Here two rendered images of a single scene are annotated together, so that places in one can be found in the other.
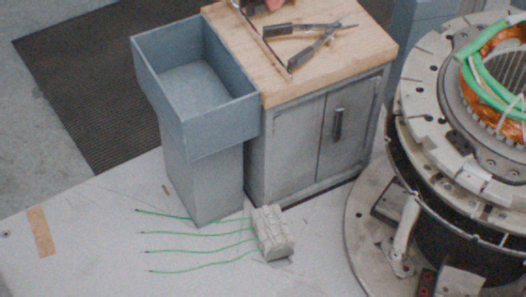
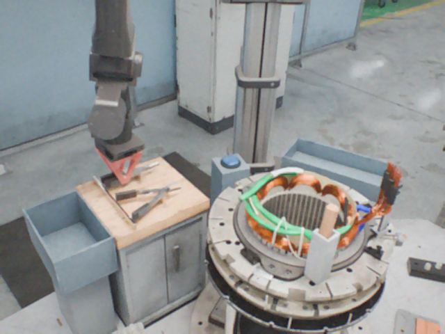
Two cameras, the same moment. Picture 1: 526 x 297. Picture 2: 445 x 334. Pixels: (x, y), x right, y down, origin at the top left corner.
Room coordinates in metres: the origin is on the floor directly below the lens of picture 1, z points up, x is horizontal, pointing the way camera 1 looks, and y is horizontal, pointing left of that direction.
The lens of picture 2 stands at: (0.02, -0.09, 1.59)
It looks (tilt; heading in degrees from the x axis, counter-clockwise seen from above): 34 degrees down; 350
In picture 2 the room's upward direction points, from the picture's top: 3 degrees clockwise
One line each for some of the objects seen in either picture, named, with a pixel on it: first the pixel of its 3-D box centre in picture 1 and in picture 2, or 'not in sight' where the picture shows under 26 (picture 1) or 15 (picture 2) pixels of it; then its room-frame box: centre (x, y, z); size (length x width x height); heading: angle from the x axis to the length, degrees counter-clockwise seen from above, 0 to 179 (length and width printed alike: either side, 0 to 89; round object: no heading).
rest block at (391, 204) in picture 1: (395, 200); (224, 309); (0.60, -0.21, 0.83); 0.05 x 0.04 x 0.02; 147
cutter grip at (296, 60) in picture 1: (301, 57); (140, 211); (0.63, -0.05, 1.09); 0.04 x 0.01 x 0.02; 134
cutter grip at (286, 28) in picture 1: (277, 30); (126, 195); (0.68, -0.02, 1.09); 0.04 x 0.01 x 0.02; 104
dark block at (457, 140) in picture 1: (459, 141); (249, 255); (0.49, -0.22, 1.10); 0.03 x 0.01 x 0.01; 29
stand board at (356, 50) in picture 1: (297, 33); (142, 197); (0.71, -0.05, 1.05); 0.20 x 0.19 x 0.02; 119
